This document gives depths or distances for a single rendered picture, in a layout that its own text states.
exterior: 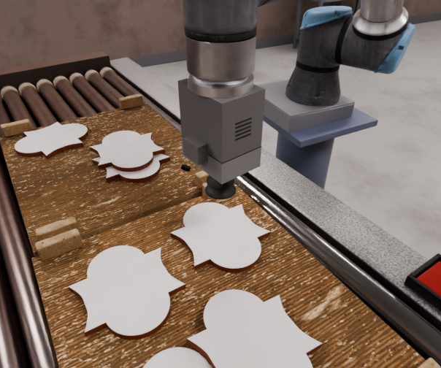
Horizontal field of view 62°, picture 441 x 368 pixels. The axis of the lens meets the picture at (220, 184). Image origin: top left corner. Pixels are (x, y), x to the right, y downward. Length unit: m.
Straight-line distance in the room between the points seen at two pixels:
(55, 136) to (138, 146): 0.20
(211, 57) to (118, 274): 0.30
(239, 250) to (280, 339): 0.14
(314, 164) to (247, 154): 0.69
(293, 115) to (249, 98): 0.57
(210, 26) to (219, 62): 0.03
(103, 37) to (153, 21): 0.54
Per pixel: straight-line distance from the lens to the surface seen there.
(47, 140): 0.87
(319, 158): 1.12
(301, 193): 0.70
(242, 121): 0.42
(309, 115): 1.01
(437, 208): 2.40
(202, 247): 0.54
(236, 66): 0.39
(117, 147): 0.77
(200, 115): 0.43
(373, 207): 2.24
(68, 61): 1.34
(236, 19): 0.38
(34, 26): 3.98
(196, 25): 0.39
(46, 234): 0.59
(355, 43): 0.97
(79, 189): 0.70
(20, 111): 1.10
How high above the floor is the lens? 1.33
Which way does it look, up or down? 36 degrees down
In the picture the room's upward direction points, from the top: straight up
